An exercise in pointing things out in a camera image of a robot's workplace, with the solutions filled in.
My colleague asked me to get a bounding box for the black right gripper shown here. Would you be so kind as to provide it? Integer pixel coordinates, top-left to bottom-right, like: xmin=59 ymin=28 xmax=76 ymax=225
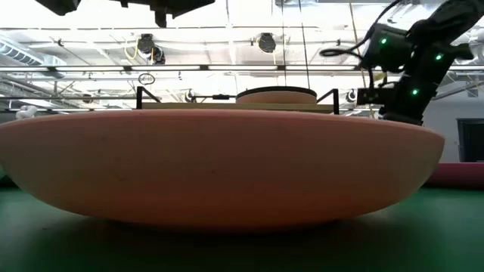
xmin=380 ymin=105 xmax=424 ymax=126

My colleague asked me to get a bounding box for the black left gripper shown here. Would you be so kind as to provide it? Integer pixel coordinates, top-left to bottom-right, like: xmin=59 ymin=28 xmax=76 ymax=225
xmin=36 ymin=0 xmax=201 ymax=29

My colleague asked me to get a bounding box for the magenta plate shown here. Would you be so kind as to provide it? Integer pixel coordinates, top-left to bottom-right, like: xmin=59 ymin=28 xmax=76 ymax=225
xmin=426 ymin=162 xmax=484 ymax=189

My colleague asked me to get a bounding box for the small salmon plate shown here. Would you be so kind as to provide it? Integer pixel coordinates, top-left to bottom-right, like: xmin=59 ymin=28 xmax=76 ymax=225
xmin=235 ymin=90 xmax=318 ymax=105

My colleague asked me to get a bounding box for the long ceiling light bar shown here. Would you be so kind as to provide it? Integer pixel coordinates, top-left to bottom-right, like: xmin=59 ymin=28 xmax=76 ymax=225
xmin=0 ymin=64 xmax=484 ymax=73

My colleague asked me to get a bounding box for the white rounded object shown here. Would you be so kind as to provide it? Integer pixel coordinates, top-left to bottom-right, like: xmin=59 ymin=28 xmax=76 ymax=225
xmin=15 ymin=105 xmax=39 ymax=121

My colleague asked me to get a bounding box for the large pink bowl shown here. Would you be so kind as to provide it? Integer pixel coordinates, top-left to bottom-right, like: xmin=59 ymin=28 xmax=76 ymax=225
xmin=0 ymin=108 xmax=446 ymax=229

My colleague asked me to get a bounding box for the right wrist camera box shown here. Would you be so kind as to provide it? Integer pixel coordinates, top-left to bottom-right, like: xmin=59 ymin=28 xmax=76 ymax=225
xmin=356 ymin=87 xmax=394 ymax=107

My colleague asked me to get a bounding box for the yellow looped cable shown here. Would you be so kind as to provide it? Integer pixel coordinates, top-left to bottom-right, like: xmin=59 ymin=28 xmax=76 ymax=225
xmin=124 ymin=36 xmax=141 ymax=62

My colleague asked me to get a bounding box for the black wire dish rack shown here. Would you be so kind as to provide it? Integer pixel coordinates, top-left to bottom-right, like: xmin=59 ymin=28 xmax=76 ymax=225
xmin=135 ymin=85 xmax=340 ymax=116

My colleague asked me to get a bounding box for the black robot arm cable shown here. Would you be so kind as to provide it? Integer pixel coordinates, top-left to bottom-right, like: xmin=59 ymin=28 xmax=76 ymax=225
xmin=319 ymin=0 xmax=402 ymax=76

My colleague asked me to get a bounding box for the black metal bar frame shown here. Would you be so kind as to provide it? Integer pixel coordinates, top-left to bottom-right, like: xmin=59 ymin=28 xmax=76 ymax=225
xmin=191 ymin=94 xmax=238 ymax=104

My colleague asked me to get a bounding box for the thin black hanging cable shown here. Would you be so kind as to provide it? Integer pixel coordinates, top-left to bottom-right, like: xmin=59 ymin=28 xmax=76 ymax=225
xmin=297 ymin=0 xmax=312 ymax=88

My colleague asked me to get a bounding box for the ribbed ceiling air duct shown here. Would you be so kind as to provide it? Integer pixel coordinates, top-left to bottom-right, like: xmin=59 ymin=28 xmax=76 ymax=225
xmin=0 ymin=39 xmax=67 ymax=68

